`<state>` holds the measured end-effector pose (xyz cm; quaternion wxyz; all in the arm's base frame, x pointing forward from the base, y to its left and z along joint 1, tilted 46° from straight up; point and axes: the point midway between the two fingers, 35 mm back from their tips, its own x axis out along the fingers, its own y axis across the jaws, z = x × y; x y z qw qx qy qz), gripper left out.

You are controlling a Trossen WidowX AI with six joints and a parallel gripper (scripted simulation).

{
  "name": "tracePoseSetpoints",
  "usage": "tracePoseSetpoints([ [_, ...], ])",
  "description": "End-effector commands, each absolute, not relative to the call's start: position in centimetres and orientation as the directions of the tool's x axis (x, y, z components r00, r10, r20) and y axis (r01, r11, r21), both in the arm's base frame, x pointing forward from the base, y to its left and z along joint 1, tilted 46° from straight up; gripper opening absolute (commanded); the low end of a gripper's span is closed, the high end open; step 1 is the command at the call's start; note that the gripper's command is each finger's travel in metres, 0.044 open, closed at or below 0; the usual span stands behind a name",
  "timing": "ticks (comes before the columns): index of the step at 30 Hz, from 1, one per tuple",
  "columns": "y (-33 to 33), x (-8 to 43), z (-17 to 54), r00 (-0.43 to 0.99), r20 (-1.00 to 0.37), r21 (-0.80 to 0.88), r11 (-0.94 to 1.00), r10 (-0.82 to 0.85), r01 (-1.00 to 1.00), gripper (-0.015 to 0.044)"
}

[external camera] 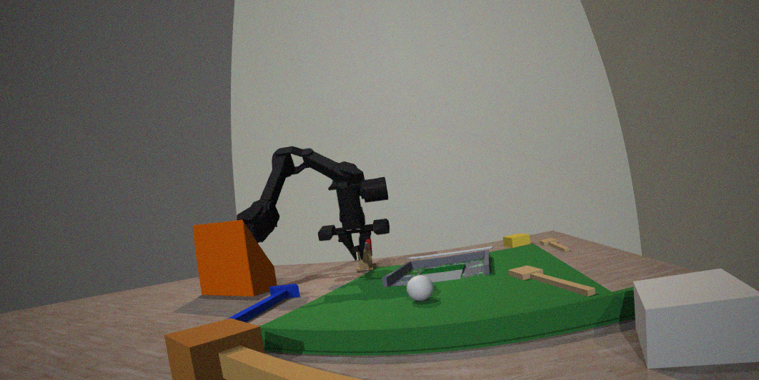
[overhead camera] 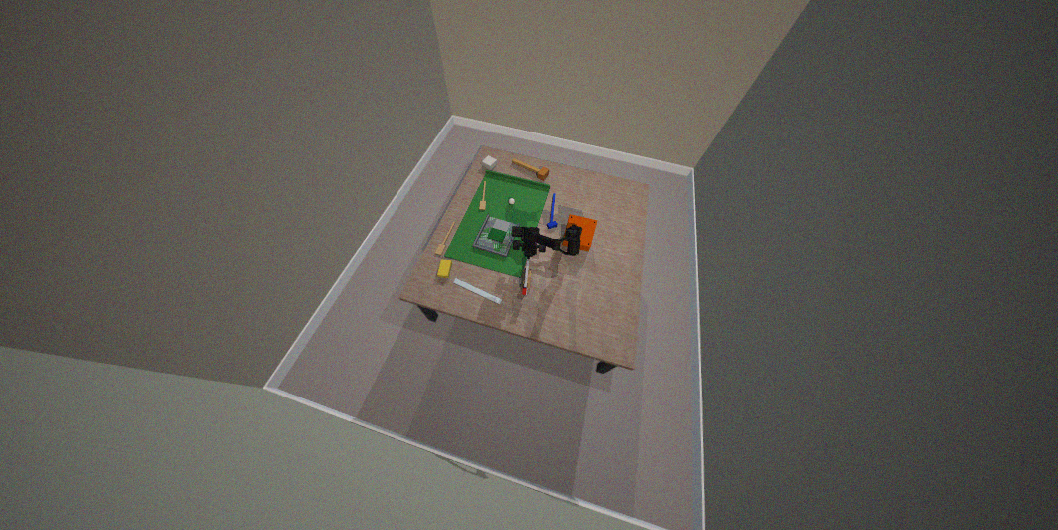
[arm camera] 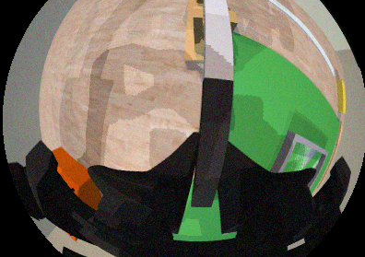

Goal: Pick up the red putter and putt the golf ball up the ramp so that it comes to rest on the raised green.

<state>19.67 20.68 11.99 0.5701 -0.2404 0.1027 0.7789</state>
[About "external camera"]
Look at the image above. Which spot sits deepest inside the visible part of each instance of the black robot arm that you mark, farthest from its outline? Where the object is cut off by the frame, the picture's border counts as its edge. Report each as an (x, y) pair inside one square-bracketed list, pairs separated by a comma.
[(262, 216)]

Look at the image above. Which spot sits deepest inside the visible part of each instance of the green putting mat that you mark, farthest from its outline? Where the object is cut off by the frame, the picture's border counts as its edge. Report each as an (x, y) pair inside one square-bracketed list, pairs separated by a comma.
[(364, 302)]

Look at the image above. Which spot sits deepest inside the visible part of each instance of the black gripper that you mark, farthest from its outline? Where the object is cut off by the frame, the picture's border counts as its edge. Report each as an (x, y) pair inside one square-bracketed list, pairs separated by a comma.
[(352, 220)]

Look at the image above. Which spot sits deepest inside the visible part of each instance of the yellow rectangular block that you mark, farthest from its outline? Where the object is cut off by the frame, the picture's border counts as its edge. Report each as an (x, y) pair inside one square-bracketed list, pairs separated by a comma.
[(516, 240)]

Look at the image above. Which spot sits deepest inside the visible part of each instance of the white golf ball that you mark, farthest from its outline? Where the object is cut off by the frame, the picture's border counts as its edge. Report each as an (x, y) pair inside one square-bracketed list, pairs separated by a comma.
[(420, 288)]

